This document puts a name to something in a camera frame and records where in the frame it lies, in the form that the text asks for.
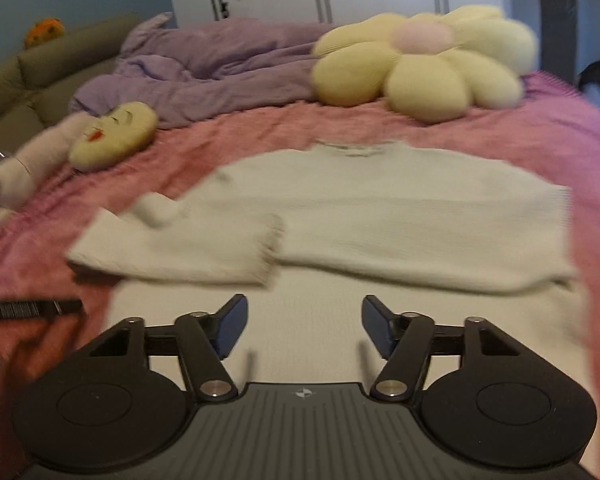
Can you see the white knit sweater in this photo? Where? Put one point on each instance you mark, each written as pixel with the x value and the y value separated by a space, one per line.
pixel 380 210

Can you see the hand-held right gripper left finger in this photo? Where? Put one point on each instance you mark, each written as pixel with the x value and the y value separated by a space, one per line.
pixel 230 325

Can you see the olive green sofa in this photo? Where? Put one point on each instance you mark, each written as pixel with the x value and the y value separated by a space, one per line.
pixel 55 80

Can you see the cream-faced pink plush doll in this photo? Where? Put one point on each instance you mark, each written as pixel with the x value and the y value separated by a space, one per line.
pixel 110 135

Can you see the cream flower cushion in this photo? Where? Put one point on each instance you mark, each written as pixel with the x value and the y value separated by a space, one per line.
pixel 430 85

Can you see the dark grey post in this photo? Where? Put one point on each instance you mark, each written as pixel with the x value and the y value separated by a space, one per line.
pixel 557 20

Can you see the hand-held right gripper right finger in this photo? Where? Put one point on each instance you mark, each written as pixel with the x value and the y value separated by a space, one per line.
pixel 377 325

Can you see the pink fluffy blanket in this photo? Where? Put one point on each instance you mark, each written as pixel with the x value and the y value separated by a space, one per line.
pixel 530 135

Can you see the orange plush toy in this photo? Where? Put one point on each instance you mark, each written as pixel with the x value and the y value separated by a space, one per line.
pixel 45 32

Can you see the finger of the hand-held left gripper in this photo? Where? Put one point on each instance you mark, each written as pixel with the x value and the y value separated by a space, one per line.
pixel 30 308

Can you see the purple duvet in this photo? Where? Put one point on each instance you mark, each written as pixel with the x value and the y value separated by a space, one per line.
pixel 205 75

